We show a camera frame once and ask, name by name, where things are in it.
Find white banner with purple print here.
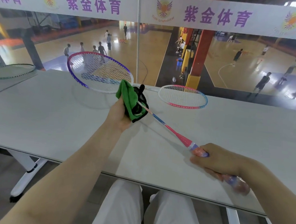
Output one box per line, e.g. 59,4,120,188
0,0,296,40

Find dark hoop post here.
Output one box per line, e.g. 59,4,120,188
19,28,48,72

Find person's right hand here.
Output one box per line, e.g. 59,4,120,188
188,142,256,184

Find green black cleaning cloth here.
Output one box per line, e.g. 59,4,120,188
114,79,151,124

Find yellow padded post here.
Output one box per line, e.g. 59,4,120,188
181,48,194,74

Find person's white trousers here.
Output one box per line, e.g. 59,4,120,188
90,178,208,224

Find red pillar with yellow base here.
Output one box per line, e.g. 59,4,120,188
185,29,216,91

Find metal window mullion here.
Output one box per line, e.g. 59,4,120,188
132,0,144,85

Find purple pink badminton racket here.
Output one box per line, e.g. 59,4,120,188
59,50,258,196

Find person's left hand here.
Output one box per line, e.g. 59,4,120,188
103,97,135,134

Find pink blue badminton racket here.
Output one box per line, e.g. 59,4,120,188
80,73,210,110

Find group of distant people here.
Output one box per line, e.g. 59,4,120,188
61,20,296,98

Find person's right forearm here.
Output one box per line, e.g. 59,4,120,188
239,159,296,224

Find person's left forearm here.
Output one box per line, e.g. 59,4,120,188
0,119,124,224

